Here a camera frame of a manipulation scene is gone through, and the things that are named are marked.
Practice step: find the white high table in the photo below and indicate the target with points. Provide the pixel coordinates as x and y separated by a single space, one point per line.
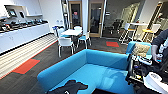
138 24

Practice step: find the white chair teal seat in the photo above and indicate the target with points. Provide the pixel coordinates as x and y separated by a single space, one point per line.
60 32
84 37

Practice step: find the red door sign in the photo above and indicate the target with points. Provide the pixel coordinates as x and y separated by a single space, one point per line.
76 14

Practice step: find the black equipment cart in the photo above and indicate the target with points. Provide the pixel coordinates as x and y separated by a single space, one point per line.
136 75

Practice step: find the white device on cart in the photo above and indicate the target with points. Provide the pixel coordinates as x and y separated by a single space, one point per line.
156 81

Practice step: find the wooden framed glass door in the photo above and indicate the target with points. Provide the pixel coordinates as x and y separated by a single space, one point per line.
96 18
76 20

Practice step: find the white kitchen counter cabinets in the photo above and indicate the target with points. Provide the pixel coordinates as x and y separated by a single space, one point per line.
20 38

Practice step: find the yellow bar stool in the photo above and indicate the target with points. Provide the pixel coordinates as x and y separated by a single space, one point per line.
148 33

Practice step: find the dark wall mounted screen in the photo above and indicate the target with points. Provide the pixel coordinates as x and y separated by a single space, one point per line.
12 13

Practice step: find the blue sofa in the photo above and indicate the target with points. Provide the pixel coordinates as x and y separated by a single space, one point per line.
96 71

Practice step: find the white dining chair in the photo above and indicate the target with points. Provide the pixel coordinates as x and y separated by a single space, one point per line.
65 43
77 27

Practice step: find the white bar stool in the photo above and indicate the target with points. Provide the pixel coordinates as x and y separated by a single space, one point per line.
126 30

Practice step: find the black office chair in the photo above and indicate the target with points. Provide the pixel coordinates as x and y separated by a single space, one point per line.
116 24

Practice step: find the square white dining table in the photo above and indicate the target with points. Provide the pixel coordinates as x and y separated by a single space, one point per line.
71 32

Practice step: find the patterned tan cushion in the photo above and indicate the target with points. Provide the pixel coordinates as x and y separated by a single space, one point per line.
141 50

